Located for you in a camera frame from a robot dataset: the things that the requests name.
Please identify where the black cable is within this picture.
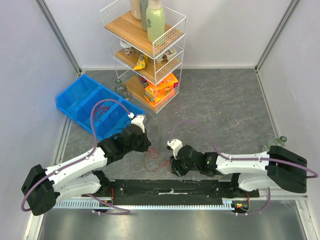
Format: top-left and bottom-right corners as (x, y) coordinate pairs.
(106, 109), (132, 136)

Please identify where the dark red cable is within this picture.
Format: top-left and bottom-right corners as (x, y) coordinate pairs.
(92, 106), (112, 123)

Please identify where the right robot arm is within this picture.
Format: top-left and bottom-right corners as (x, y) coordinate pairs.
(170, 145), (307, 197)

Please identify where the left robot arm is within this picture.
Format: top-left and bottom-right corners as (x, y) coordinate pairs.
(21, 123), (151, 216)

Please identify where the blue plastic bin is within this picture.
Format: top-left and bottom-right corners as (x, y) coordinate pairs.
(56, 74), (146, 141)

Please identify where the left glass bottle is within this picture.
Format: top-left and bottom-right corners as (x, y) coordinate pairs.
(115, 78), (130, 101)

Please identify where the glass bottle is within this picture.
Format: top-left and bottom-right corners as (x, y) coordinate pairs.
(115, 78), (130, 101)
(266, 135), (288, 149)

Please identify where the orange snack box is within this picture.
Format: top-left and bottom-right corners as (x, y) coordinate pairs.
(144, 73), (179, 108)

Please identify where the yellow snack bag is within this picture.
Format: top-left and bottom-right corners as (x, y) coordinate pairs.
(133, 53), (149, 71)

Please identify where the white cup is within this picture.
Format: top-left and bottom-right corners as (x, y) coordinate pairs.
(120, 40), (136, 56)

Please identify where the right glass bottle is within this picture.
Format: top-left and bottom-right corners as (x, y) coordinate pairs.
(266, 135), (288, 149)

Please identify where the green bottle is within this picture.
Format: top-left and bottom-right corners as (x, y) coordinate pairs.
(146, 0), (165, 45)

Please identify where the beige bottle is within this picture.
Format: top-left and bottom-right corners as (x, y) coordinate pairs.
(130, 0), (141, 20)

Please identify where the grey-green bottle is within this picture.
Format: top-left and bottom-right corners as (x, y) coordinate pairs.
(139, 0), (149, 31)

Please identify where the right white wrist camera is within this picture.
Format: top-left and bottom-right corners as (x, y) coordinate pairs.
(166, 139), (183, 159)

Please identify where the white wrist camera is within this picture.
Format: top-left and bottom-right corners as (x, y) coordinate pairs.
(128, 112), (147, 133)
(166, 139), (183, 159)

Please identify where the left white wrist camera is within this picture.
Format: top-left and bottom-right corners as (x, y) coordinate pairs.
(128, 112), (147, 133)

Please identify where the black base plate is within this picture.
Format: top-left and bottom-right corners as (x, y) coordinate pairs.
(109, 179), (260, 206)

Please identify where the slotted cable duct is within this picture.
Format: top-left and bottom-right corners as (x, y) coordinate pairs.
(53, 198), (235, 211)

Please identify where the white wire shelf rack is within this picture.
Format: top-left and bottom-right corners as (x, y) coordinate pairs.
(100, 0), (187, 113)

